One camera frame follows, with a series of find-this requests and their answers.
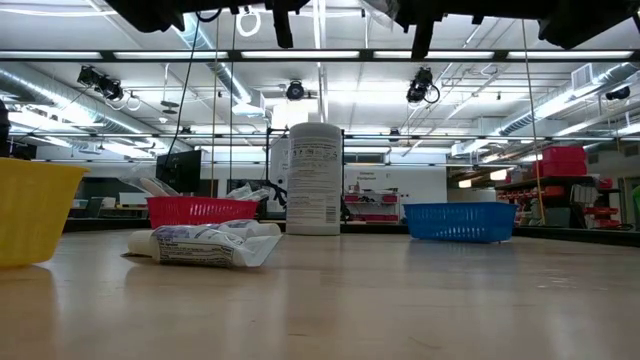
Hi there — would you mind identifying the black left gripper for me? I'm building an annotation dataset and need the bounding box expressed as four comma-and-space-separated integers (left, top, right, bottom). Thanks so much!
219, 0, 312, 50

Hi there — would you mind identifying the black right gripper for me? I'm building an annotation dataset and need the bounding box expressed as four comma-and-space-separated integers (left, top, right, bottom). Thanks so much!
394, 0, 546, 60

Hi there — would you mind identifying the toothbrush with green bristles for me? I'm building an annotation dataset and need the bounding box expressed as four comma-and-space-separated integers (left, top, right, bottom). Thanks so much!
118, 172, 182, 198

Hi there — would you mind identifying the travel toothpaste tube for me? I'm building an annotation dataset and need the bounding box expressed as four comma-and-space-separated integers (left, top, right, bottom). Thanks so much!
122, 224, 284, 269

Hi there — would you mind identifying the long overhead light bar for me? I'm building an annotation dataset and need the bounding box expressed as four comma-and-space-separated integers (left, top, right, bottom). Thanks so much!
0, 48, 636, 64

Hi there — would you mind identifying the white wipes canister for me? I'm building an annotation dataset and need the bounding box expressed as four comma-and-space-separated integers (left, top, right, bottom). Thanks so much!
286, 122, 344, 236

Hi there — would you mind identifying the black computer monitor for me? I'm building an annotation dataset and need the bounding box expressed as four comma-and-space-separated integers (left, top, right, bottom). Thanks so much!
154, 149, 203, 196

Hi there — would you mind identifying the red storage bin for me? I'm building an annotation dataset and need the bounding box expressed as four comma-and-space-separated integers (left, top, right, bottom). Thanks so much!
539, 145, 588, 178

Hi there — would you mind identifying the blue plastic basket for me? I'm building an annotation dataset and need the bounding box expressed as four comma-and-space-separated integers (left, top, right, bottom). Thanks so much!
402, 201, 519, 245

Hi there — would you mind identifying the red plastic basket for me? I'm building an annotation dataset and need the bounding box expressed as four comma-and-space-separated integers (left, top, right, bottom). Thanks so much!
147, 195, 260, 230

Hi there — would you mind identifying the dark shelf unit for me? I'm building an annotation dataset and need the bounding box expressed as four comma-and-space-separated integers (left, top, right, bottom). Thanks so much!
494, 174, 640, 231

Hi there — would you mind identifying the yellow plastic basket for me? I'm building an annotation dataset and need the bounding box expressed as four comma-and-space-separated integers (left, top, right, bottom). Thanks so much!
0, 157, 91, 269

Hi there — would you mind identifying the white cable ring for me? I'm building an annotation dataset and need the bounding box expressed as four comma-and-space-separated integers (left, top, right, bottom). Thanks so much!
234, 8, 262, 38

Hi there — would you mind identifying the black ceiling camera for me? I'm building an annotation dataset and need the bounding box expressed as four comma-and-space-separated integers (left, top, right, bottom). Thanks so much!
285, 79, 306, 101
76, 64, 125, 102
405, 66, 441, 107

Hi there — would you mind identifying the silver air duct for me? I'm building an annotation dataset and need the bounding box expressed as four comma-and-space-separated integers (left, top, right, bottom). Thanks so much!
169, 19, 266, 119

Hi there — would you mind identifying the hanging black cable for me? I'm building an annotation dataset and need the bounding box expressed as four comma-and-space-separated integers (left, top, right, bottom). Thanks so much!
163, 19, 202, 157

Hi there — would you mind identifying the yellow hanging cord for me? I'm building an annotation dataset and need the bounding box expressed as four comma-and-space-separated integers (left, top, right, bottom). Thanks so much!
518, 19, 547, 226

